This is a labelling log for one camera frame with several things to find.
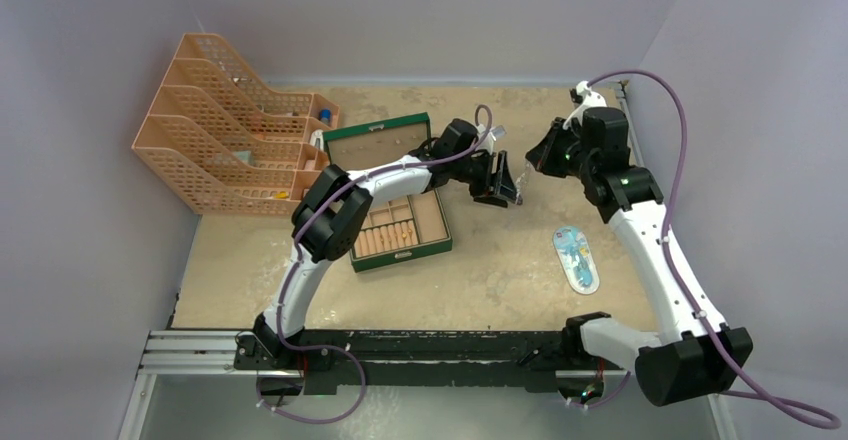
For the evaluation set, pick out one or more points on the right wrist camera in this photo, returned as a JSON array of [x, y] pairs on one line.
[[585, 98]]

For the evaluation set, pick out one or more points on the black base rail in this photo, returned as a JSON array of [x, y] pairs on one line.
[[536, 361]]

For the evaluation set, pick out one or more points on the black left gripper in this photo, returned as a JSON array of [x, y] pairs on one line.
[[505, 190]]

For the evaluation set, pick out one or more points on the blue white oval dish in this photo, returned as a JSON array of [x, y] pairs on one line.
[[573, 250]]

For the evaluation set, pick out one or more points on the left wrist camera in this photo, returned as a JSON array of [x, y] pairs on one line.
[[488, 136]]

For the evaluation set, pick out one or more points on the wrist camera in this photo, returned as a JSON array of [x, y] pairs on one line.
[[488, 136], [585, 98]]

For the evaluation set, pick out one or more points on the orange mesh file organizer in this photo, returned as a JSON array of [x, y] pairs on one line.
[[227, 143]]

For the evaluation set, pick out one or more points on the aluminium frame rail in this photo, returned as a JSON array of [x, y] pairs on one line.
[[716, 406]]

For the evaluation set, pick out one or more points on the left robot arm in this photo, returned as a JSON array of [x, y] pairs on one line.
[[329, 219]]

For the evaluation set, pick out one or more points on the green jewelry box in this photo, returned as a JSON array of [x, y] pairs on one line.
[[403, 228]]

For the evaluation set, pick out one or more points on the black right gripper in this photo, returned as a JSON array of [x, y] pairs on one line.
[[543, 157]]

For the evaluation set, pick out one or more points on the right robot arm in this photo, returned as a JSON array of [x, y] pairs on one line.
[[694, 350]]

